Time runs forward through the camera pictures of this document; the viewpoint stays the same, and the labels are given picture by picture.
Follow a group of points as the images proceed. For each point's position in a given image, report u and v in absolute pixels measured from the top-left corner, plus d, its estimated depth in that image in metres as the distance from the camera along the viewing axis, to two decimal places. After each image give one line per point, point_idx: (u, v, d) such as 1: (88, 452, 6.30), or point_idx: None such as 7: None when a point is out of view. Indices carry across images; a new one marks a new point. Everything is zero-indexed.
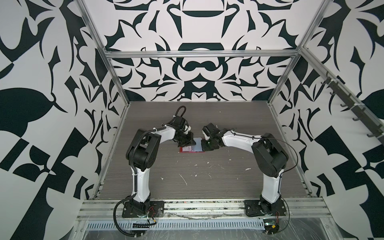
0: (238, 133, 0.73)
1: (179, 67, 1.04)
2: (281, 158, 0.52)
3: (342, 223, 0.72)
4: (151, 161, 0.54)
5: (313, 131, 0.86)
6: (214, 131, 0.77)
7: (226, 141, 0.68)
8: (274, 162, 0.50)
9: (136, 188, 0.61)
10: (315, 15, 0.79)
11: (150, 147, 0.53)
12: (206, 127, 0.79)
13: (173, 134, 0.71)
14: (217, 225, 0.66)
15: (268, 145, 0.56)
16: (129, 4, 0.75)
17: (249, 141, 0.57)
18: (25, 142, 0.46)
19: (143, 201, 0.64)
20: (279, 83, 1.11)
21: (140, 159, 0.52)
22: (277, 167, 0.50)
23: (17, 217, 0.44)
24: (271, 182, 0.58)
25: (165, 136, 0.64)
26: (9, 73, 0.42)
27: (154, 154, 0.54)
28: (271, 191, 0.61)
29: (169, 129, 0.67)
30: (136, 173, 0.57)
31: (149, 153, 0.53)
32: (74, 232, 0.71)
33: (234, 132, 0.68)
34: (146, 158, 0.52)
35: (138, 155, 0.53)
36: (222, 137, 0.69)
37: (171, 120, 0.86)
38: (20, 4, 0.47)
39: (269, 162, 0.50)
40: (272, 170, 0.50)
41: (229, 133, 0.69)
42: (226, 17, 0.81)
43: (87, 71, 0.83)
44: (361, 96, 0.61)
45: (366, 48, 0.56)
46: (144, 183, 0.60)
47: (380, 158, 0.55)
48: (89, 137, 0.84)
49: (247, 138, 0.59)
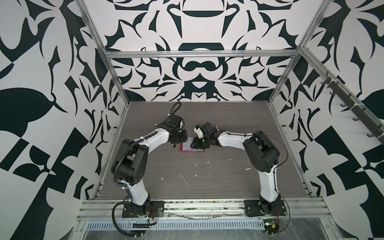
0: (233, 133, 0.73)
1: (179, 67, 1.04)
2: (272, 153, 0.55)
3: (342, 223, 0.72)
4: (139, 174, 0.49)
5: (313, 131, 0.86)
6: (211, 132, 0.79)
7: (222, 142, 0.72)
8: (265, 157, 0.53)
9: (131, 195, 0.59)
10: (315, 15, 0.79)
11: (137, 161, 0.47)
12: (204, 126, 0.81)
13: (166, 137, 0.65)
14: (217, 225, 0.66)
15: (259, 142, 0.59)
16: (129, 4, 0.75)
17: (241, 139, 0.61)
18: (25, 142, 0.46)
19: (141, 203, 0.63)
20: (279, 83, 1.11)
21: (127, 174, 0.47)
22: (268, 163, 0.53)
23: (18, 217, 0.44)
24: (266, 178, 0.59)
25: (156, 142, 0.57)
26: (9, 73, 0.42)
27: (141, 166, 0.48)
28: (268, 189, 0.62)
29: (161, 133, 0.62)
30: (128, 187, 0.53)
31: (135, 168, 0.47)
32: (74, 232, 0.71)
33: (228, 132, 0.71)
34: (134, 172, 0.47)
35: (124, 169, 0.48)
36: (218, 137, 0.73)
37: (166, 120, 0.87)
38: (21, 4, 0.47)
39: (259, 157, 0.53)
40: (263, 166, 0.53)
41: (224, 134, 0.71)
42: (226, 17, 0.81)
43: (87, 71, 0.83)
44: (361, 96, 0.61)
45: (366, 48, 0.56)
46: (138, 189, 0.57)
47: (380, 158, 0.55)
48: (89, 137, 0.84)
49: (239, 137, 0.63)
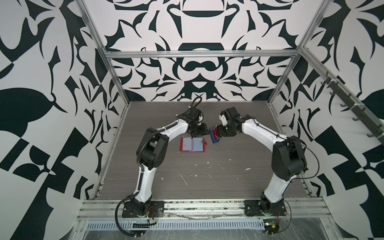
0: (262, 126, 0.60)
1: (179, 67, 1.04)
2: (299, 164, 0.50)
3: (342, 223, 0.72)
4: (160, 160, 0.56)
5: (313, 131, 0.86)
6: (234, 114, 0.73)
7: (244, 129, 0.66)
8: (290, 165, 0.48)
9: (139, 186, 0.62)
10: (315, 15, 0.79)
11: (158, 148, 0.54)
12: (227, 110, 0.76)
13: (185, 129, 0.70)
14: (217, 225, 0.66)
15: (290, 148, 0.53)
16: (129, 4, 0.75)
17: (271, 139, 0.53)
18: (25, 142, 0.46)
19: (144, 201, 0.64)
20: (279, 83, 1.11)
21: (148, 159, 0.54)
22: (291, 171, 0.48)
23: (18, 217, 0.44)
24: (280, 185, 0.57)
25: (176, 132, 0.64)
26: (9, 73, 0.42)
27: (162, 154, 0.55)
28: (275, 191, 0.61)
29: (181, 124, 0.66)
30: (143, 171, 0.58)
31: (157, 154, 0.53)
32: (74, 232, 0.71)
33: (257, 123, 0.62)
34: (155, 158, 0.53)
35: (146, 154, 0.55)
36: (242, 123, 0.65)
37: (186, 111, 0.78)
38: (21, 4, 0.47)
39: (285, 163, 0.47)
40: (285, 172, 0.49)
41: (252, 123, 0.63)
42: (226, 17, 0.81)
43: (87, 71, 0.83)
44: (361, 96, 0.61)
45: (366, 48, 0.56)
46: (149, 180, 0.61)
47: (380, 158, 0.55)
48: (89, 137, 0.84)
49: (271, 136, 0.55)
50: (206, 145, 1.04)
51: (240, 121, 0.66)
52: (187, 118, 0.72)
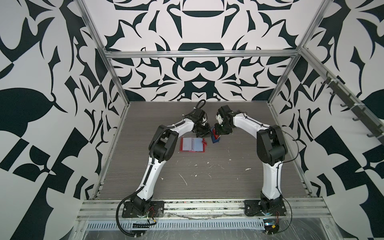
0: (250, 117, 0.68)
1: (179, 67, 1.04)
2: (280, 150, 0.56)
3: (342, 223, 0.72)
4: (170, 154, 0.62)
5: (313, 131, 0.86)
6: (227, 110, 0.81)
7: (236, 123, 0.73)
8: (272, 151, 0.55)
9: (145, 181, 0.64)
10: (315, 14, 0.79)
11: (169, 142, 0.60)
12: (221, 108, 0.85)
13: (191, 127, 0.76)
14: (217, 225, 0.66)
15: (272, 136, 0.59)
16: (129, 4, 0.75)
17: (256, 128, 0.60)
18: (25, 142, 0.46)
19: (146, 198, 0.65)
20: (279, 83, 1.11)
21: (160, 152, 0.61)
22: (273, 157, 0.55)
23: (17, 217, 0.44)
24: (269, 174, 0.61)
25: (184, 130, 0.70)
26: (9, 73, 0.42)
27: (172, 148, 0.62)
28: (270, 186, 0.63)
29: (187, 122, 0.72)
30: (152, 164, 0.63)
31: (168, 147, 0.60)
32: (74, 232, 0.71)
33: (246, 115, 0.70)
34: (166, 151, 0.60)
35: (158, 148, 0.61)
36: (233, 117, 0.74)
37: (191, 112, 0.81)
38: (21, 4, 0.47)
39: (266, 148, 0.55)
40: (267, 157, 0.56)
41: (241, 116, 0.71)
42: (226, 17, 0.81)
43: (87, 71, 0.83)
44: (361, 96, 0.61)
45: (366, 48, 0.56)
46: (155, 175, 0.64)
47: (380, 158, 0.55)
48: (89, 137, 0.84)
49: (255, 125, 0.62)
50: (206, 145, 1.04)
51: (231, 115, 0.75)
52: (193, 117, 0.79)
